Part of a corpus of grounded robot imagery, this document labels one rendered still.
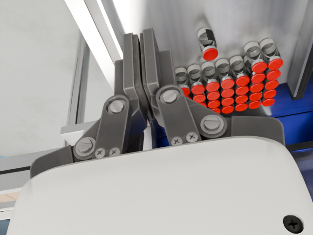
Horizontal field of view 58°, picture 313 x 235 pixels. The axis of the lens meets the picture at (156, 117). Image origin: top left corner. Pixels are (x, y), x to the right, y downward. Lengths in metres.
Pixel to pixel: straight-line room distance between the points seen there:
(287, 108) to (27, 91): 1.60
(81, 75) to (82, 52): 0.10
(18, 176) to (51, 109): 1.31
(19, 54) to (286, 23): 1.47
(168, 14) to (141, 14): 0.04
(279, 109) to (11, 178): 0.64
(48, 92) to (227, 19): 1.60
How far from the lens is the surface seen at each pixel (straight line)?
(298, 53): 0.49
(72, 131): 0.62
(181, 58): 0.45
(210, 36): 0.40
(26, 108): 2.09
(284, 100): 0.61
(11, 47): 1.70
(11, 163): 0.81
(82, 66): 0.97
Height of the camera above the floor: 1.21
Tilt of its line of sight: 35 degrees down
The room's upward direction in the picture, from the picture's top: 175 degrees clockwise
